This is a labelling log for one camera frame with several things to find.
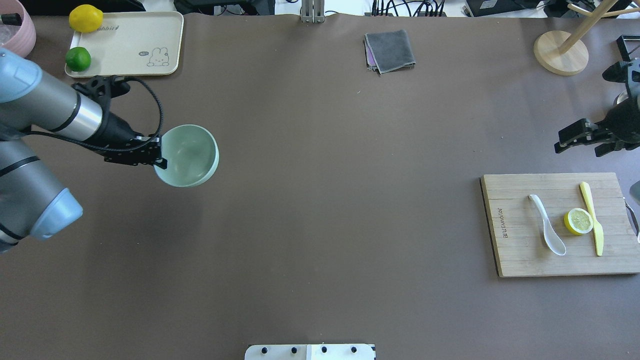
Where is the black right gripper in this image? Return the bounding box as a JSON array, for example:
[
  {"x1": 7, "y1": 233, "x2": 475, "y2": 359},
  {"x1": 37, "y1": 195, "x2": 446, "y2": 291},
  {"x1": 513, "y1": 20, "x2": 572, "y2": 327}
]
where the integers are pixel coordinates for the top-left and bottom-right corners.
[{"x1": 554, "y1": 96, "x2": 640, "y2": 157}]

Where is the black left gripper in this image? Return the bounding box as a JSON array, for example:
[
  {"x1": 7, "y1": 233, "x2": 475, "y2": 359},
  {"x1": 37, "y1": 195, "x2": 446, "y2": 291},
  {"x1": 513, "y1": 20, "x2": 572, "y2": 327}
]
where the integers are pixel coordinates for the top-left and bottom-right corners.
[{"x1": 102, "y1": 136, "x2": 169, "y2": 170}]

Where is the sage green bowl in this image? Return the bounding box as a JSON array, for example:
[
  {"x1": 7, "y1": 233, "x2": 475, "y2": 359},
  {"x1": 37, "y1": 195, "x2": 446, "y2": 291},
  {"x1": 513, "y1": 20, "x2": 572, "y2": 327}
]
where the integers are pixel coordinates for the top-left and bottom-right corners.
[{"x1": 154, "y1": 124, "x2": 220, "y2": 188}]

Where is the white ceramic spoon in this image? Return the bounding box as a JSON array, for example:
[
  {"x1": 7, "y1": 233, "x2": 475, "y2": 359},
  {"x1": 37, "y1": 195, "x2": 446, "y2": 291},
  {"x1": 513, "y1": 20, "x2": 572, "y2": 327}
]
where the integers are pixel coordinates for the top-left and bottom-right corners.
[{"x1": 528, "y1": 194, "x2": 567, "y2": 256}]

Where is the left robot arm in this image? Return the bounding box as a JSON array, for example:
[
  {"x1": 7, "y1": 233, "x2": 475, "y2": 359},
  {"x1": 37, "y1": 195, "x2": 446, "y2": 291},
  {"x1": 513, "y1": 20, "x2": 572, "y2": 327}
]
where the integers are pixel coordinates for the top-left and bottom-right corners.
[{"x1": 0, "y1": 48, "x2": 169, "y2": 253}]

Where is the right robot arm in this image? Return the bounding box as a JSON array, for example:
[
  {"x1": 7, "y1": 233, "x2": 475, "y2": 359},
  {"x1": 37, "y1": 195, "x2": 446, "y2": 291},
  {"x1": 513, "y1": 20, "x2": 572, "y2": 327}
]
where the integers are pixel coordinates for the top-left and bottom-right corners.
[{"x1": 554, "y1": 35, "x2": 640, "y2": 157}]

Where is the pink ribbed bowl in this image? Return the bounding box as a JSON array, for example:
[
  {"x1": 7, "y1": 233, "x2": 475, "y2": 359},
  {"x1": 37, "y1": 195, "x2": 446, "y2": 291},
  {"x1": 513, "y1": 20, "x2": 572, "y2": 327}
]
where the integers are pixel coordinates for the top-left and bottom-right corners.
[{"x1": 0, "y1": 0, "x2": 36, "y2": 58}]

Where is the wooden cup tree stand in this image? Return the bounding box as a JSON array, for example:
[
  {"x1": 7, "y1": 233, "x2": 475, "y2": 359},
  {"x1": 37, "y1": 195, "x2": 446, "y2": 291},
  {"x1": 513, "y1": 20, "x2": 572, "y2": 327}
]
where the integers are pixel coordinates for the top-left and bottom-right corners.
[{"x1": 533, "y1": 0, "x2": 640, "y2": 76}]

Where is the yellow plastic knife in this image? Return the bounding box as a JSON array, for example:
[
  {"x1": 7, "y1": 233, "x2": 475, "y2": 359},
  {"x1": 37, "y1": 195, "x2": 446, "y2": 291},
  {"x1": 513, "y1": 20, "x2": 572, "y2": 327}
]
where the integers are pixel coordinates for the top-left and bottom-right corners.
[{"x1": 579, "y1": 181, "x2": 604, "y2": 256}]

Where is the bamboo cutting board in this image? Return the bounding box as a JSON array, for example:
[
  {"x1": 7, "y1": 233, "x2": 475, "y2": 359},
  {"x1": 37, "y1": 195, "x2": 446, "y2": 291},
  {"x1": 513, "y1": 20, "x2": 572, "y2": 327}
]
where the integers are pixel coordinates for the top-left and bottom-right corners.
[{"x1": 480, "y1": 172, "x2": 640, "y2": 278}]

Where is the beige rabbit tray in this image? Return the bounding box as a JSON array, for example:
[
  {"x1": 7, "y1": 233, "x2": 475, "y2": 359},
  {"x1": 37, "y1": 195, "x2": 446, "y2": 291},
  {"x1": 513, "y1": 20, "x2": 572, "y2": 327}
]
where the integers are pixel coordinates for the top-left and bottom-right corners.
[{"x1": 64, "y1": 11, "x2": 185, "y2": 78}]

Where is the green lime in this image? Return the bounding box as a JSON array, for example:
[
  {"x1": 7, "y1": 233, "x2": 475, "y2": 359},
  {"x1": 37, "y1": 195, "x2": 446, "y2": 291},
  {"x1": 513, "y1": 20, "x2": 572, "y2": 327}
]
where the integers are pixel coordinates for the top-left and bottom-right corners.
[{"x1": 65, "y1": 47, "x2": 92, "y2": 72}]

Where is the yellow lemon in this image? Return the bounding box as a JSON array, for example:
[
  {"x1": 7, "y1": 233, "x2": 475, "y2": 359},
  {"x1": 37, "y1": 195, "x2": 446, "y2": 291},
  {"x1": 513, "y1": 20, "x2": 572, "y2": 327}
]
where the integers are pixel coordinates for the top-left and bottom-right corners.
[{"x1": 68, "y1": 4, "x2": 105, "y2": 34}]

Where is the grey folded cloth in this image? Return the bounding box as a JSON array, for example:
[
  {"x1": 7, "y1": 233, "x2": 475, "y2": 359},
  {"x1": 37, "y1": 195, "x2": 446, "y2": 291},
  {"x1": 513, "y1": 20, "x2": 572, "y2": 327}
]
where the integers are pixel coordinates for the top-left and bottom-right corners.
[{"x1": 363, "y1": 29, "x2": 416, "y2": 75}]

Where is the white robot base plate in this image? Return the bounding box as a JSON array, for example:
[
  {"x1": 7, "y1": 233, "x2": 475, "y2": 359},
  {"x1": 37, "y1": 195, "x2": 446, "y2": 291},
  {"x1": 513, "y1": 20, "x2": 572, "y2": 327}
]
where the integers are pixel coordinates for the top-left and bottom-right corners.
[{"x1": 244, "y1": 342, "x2": 377, "y2": 360}]

